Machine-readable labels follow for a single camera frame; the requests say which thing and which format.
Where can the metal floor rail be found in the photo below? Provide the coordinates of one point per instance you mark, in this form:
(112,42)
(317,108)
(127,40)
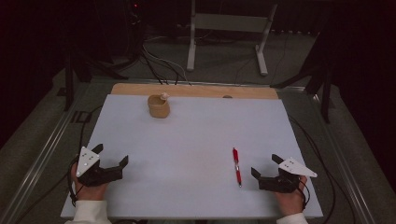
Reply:
(342,161)
(34,165)

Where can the small white figure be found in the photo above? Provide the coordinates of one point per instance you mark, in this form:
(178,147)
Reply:
(164,95)

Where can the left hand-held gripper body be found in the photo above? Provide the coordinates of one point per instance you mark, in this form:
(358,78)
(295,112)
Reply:
(93,174)

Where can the wooden pen holder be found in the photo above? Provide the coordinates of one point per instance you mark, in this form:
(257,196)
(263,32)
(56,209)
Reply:
(158,109)

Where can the red pen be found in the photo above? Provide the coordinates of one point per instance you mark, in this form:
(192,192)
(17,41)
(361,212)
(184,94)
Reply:
(237,168)

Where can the person's left hand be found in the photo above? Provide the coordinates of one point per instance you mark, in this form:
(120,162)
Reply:
(90,192)

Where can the white table mat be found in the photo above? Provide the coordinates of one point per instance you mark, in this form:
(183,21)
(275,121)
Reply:
(193,140)

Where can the white metal stand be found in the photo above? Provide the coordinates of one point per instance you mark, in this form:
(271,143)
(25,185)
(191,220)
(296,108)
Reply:
(229,23)

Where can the black metal stand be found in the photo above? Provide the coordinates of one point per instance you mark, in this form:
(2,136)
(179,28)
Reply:
(317,74)
(81,71)

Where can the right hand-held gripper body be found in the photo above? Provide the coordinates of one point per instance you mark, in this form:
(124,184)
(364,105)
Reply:
(285,182)

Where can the person's right hand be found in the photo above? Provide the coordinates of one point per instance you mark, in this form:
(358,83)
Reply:
(289,202)

